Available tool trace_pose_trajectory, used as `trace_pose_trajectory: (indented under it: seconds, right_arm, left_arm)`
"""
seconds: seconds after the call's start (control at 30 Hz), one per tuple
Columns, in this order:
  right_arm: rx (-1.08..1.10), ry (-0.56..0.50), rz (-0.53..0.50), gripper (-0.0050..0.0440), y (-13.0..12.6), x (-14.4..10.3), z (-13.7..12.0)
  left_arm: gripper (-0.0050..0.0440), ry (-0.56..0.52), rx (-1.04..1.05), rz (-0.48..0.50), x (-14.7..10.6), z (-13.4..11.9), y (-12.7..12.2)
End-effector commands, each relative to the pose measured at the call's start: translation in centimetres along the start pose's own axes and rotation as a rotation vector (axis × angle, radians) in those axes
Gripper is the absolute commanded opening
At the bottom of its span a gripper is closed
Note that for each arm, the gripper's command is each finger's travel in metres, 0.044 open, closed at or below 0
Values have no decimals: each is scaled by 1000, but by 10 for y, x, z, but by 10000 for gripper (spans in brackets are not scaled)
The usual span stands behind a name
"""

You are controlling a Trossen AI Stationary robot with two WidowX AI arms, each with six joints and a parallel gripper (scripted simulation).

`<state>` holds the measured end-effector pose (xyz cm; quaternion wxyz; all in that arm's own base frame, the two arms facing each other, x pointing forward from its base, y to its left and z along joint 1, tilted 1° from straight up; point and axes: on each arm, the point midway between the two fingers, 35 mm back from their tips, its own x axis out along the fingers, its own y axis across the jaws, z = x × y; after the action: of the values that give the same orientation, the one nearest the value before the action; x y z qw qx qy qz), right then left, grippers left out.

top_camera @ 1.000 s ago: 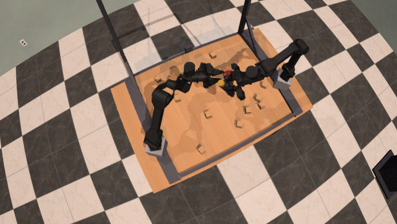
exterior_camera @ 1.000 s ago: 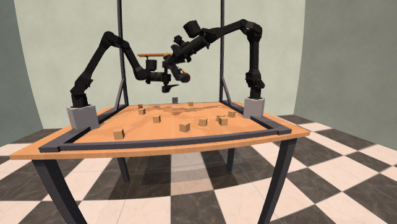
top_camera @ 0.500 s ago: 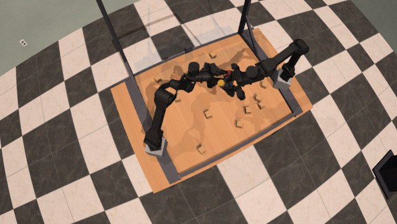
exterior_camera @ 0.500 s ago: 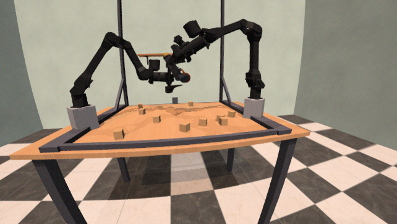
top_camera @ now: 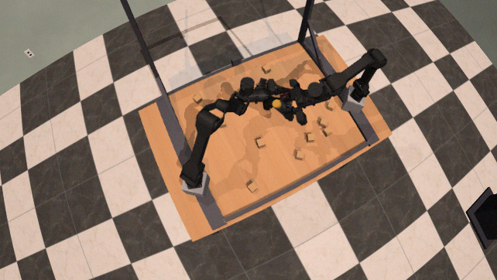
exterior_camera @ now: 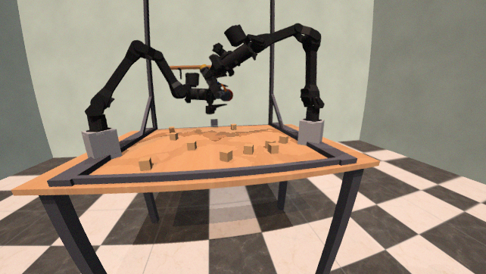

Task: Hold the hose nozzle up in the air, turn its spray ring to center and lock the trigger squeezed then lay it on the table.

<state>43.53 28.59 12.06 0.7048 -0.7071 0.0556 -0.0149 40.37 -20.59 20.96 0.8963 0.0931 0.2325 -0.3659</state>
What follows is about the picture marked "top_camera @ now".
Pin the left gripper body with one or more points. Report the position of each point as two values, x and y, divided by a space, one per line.
300 116

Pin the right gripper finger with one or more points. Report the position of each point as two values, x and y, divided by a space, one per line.
280 90
272 99

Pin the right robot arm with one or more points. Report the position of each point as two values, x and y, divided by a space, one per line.
208 123

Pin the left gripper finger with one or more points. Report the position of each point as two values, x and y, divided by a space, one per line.
287 98
288 110

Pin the dark grey hose nozzle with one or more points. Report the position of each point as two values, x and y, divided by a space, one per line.
280 105

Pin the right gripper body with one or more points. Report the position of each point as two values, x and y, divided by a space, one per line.
260 95

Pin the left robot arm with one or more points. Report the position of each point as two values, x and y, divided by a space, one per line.
337 81

